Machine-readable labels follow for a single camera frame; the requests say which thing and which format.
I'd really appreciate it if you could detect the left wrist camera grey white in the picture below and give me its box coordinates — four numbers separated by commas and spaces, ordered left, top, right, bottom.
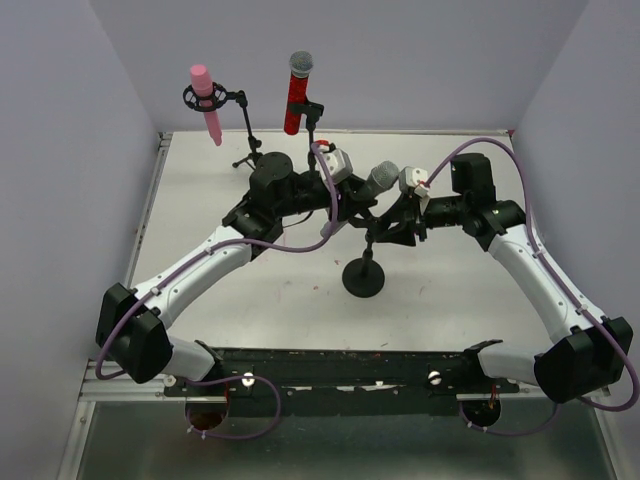
318, 142, 353, 185

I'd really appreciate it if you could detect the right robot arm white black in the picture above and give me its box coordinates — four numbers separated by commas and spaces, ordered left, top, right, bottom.
371, 153, 639, 412

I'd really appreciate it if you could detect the pink microphone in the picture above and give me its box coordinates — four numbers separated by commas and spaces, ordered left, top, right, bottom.
190, 64, 223, 146

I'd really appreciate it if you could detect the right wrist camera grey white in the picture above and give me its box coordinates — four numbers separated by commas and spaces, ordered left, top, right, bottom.
398, 167, 430, 214

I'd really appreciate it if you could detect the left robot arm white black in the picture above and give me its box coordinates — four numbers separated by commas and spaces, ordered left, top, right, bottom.
95, 142, 353, 384

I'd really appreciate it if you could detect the aluminium rail frame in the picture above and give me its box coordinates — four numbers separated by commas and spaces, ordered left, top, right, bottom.
63, 132, 614, 479

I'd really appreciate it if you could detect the black tripod shock mount stand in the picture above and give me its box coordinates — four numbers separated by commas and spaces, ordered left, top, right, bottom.
182, 82, 263, 170

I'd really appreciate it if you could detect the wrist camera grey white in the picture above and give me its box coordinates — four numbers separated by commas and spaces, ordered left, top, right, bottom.
318, 142, 353, 185
398, 167, 430, 214

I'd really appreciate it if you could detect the black mounting base plate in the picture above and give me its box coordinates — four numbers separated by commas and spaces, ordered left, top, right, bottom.
164, 345, 519, 418

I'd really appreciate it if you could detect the red glitter microphone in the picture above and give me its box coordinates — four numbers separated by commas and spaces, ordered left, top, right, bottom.
284, 50, 314, 136

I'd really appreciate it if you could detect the black round base stand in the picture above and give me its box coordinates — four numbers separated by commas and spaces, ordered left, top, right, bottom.
341, 214, 386, 299
288, 99, 324, 173

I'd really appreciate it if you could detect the silver microphone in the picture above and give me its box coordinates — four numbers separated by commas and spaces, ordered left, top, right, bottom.
319, 159, 401, 239

